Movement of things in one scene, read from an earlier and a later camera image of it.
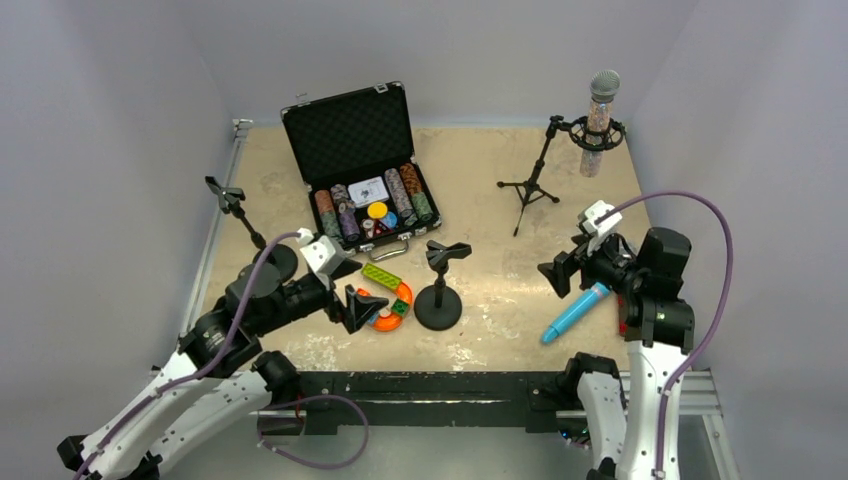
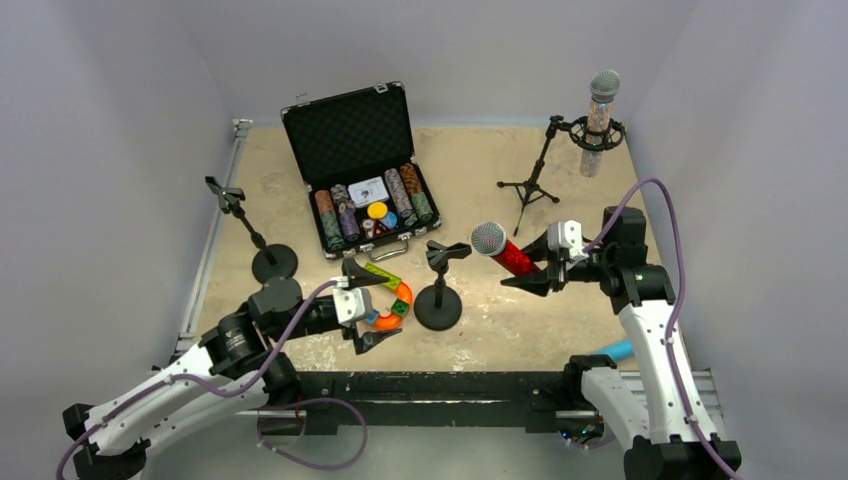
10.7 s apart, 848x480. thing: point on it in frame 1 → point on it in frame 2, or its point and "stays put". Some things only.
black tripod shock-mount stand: [578, 130] stays put
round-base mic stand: [282, 264] stays put
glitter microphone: [604, 84] stays put
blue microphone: [581, 307] → [618, 351]
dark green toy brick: [400, 307] stays put
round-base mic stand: [438, 307] stays put
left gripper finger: [359, 309] → [370, 339]
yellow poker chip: [377, 210] stays put
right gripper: [577, 265] → [554, 263]
